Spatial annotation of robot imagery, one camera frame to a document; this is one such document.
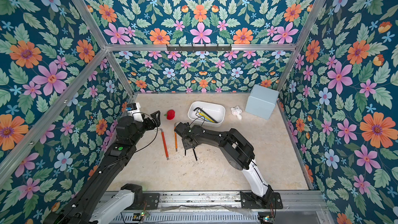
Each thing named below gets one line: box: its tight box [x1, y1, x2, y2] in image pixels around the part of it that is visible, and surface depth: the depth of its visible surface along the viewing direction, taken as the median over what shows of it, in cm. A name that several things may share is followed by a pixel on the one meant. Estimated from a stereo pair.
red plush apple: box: [163, 109, 176, 121], surface depth 107 cm
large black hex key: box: [193, 107, 219, 124], surface depth 108 cm
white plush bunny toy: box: [230, 105, 243, 121], surface depth 107 cm
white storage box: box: [187, 100, 226, 128], surface depth 109 cm
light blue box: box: [245, 84, 280, 120], surface depth 102 cm
